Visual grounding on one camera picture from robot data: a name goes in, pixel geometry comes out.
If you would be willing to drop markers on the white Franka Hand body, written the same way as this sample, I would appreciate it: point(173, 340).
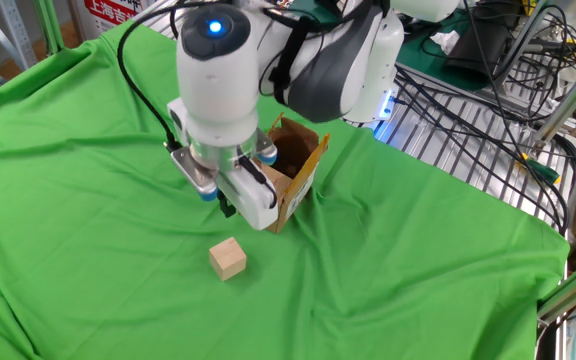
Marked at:
point(255, 200)

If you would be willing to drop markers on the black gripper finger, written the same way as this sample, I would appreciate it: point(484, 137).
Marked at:
point(222, 201)
point(231, 211)

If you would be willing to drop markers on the light wooden cube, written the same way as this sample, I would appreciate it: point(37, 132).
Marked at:
point(227, 260)

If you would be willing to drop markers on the white Franka Panda arm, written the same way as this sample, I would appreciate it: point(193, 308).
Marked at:
point(218, 90)

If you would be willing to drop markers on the open brown cardboard box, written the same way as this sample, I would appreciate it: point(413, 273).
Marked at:
point(295, 150)

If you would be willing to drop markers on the green cloth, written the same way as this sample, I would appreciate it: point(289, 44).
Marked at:
point(118, 300)

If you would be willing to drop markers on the red white printed sign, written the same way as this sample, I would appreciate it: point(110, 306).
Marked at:
point(113, 12)

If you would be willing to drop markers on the crumpled white paper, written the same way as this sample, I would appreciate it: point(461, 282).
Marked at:
point(445, 41)

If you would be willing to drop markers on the black box device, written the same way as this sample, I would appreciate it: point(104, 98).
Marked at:
point(475, 50)

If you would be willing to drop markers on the grey slotted steel angle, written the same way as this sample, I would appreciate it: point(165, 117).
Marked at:
point(13, 25)

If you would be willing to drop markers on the grey metal bar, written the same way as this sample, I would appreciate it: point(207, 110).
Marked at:
point(523, 45)

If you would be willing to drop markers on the aluminium profile bar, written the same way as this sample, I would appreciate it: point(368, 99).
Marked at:
point(568, 102)
point(575, 287)

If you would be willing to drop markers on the silver wrist camera blue cap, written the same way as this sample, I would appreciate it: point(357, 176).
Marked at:
point(195, 172)

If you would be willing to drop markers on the silver wrist bracket blue cap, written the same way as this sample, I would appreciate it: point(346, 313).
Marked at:
point(267, 150)

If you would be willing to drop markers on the green frame post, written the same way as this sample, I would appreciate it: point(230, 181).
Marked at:
point(50, 25)

